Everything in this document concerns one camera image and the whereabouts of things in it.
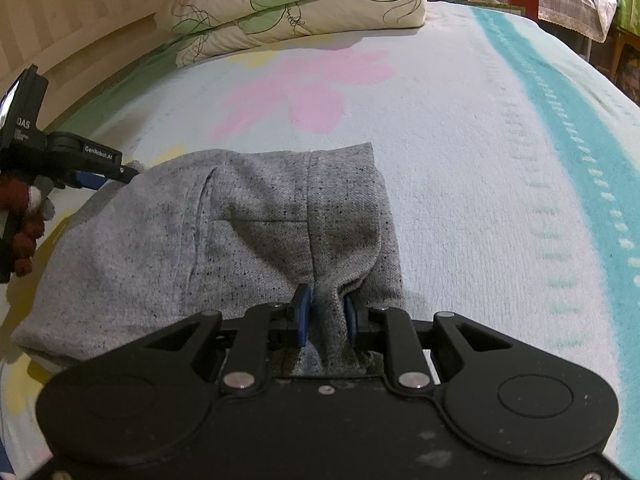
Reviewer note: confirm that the checkered cloth covered table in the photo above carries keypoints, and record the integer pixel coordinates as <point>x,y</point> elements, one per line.
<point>575,0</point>

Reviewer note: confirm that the grey pants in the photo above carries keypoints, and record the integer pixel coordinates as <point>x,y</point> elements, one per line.
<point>200,240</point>

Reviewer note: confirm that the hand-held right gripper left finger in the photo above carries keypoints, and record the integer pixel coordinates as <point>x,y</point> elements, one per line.
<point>301,317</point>

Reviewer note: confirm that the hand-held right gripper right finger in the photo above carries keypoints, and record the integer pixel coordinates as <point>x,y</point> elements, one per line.
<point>351,322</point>

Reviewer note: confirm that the wooden headboard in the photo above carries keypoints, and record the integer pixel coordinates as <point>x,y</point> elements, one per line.
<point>75,20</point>

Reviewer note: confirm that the person's left hand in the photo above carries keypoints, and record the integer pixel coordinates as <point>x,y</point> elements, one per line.
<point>22,242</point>

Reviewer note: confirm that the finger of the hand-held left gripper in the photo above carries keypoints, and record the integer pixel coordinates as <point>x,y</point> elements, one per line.
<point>92,179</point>

